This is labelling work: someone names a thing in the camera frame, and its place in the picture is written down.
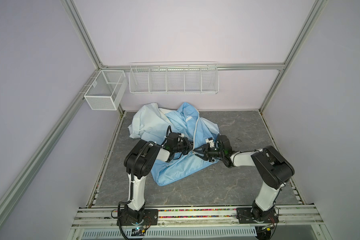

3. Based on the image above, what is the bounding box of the white slotted cable duct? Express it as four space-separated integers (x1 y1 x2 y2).
79 226 258 240

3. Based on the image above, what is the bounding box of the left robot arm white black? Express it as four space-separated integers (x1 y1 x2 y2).
118 126 194 224

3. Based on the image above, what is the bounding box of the long white wire basket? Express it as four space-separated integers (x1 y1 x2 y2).
129 62 220 95

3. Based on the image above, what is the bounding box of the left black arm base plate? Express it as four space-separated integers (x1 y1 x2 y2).
118 209 159 226

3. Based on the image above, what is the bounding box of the aluminium front rail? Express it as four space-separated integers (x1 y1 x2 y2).
72 205 324 229

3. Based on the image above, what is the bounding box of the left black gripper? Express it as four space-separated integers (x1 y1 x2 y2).
173 137 198 156

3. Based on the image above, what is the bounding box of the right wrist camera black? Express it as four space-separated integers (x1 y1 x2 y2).
217 135 233 153

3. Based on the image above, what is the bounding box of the small white mesh basket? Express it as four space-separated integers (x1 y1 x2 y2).
84 70 128 111

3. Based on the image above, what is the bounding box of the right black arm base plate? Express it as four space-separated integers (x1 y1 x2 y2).
236 207 279 224

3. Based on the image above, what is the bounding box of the light blue jacket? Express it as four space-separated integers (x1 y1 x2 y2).
128 101 220 187

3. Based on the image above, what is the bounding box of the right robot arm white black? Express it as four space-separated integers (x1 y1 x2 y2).
193 135 295 223

